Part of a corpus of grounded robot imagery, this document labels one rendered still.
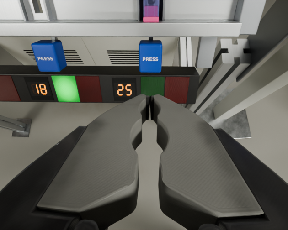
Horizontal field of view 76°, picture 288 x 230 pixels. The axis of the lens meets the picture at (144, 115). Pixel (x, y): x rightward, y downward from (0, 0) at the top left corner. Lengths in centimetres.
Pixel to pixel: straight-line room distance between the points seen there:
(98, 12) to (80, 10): 2
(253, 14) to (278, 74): 36
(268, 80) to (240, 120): 43
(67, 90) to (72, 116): 72
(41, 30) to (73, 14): 3
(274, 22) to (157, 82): 15
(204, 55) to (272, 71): 34
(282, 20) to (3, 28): 28
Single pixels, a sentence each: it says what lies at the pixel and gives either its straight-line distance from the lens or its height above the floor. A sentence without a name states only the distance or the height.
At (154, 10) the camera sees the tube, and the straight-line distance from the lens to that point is 19.
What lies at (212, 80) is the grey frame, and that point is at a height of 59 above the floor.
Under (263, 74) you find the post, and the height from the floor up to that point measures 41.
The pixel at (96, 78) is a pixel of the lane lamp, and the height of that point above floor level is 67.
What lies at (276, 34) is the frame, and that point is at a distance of 27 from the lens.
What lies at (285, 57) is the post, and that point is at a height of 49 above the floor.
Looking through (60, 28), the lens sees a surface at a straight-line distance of 20.
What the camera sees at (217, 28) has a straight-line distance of 19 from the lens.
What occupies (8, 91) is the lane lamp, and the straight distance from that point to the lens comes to 30.
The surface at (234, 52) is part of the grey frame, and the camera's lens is 30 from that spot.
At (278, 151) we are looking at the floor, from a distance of 105.
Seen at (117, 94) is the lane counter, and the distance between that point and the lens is 24.
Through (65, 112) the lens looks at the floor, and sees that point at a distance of 100.
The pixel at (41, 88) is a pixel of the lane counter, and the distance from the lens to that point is 27.
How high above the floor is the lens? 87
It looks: 75 degrees down
